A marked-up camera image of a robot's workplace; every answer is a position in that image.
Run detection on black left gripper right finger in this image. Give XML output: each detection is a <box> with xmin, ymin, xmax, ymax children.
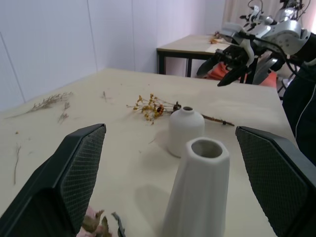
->
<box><xmin>235</xmin><ymin>125</ymin><xmax>316</xmax><ymax>237</ymax></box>

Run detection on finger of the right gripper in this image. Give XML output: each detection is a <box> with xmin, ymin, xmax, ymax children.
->
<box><xmin>217</xmin><ymin>64</ymin><xmax>248</xmax><ymax>87</ymax></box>
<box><xmin>196</xmin><ymin>56</ymin><xmax>224</xmax><ymax>76</ymax></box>

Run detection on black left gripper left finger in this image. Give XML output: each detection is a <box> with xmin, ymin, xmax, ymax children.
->
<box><xmin>0</xmin><ymin>123</ymin><xmax>107</xmax><ymax>237</ymax></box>

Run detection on short round white vase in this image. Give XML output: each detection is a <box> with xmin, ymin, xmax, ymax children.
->
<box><xmin>166</xmin><ymin>106</ymin><xmax>205</xmax><ymax>158</ymax></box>

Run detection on tall white ribbed vase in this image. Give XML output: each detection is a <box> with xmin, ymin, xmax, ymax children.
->
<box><xmin>160</xmin><ymin>137</ymin><xmax>230</xmax><ymax>237</ymax></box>

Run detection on orange object under table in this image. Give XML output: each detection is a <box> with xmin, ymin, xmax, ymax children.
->
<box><xmin>206</xmin><ymin>62</ymin><xmax>277</xmax><ymax>87</ymax></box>

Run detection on thin bare dried twig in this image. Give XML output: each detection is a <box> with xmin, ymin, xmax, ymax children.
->
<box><xmin>13</xmin><ymin>144</ymin><xmax>22</xmax><ymax>185</ymax></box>

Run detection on brown dried flower with stem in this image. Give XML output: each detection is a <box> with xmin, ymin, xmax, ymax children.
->
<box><xmin>172</xmin><ymin>100</ymin><xmax>235</xmax><ymax>127</ymax></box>

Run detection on silver background robot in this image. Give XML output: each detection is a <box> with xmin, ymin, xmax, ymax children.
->
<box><xmin>239</xmin><ymin>0</ymin><xmax>305</xmax><ymax>28</ymax></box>

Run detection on pink artificial flower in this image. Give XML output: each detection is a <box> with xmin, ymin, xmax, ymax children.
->
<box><xmin>76</xmin><ymin>206</ymin><xmax>115</xmax><ymax>237</ymax></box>

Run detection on yellow dried flower bunch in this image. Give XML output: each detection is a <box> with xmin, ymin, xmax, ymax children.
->
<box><xmin>126</xmin><ymin>93</ymin><xmax>175</xmax><ymax>125</ymax></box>

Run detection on black garment with white piping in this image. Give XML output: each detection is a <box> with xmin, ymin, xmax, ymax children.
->
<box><xmin>282</xmin><ymin>32</ymin><xmax>316</xmax><ymax>168</ymax></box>

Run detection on small grey dried sprig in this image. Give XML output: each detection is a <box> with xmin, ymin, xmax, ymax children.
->
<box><xmin>57</xmin><ymin>102</ymin><xmax>71</xmax><ymax>123</ymax></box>

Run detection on large grey dried sprig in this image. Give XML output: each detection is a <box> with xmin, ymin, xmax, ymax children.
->
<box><xmin>4</xmin><ymin>91</ymin><xmax>74</xmax><ymax>119</ymax></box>

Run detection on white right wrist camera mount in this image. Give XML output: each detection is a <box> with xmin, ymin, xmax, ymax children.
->
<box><xmin>221</xmin><ymin>22</ymin><xmax>255</xmax><ymax>68</ymax></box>

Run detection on beige table with black frame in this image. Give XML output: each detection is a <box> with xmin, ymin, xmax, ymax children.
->
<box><xmin>156</xmin><ymin>34</ymin><xmax>232</xmax><ymax>78</ymax></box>

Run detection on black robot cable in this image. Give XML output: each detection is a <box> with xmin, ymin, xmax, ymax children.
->
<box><xmin>238</xmin><ymin>32</ymin><xmax>316</xmax><ymax>80</ymax></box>

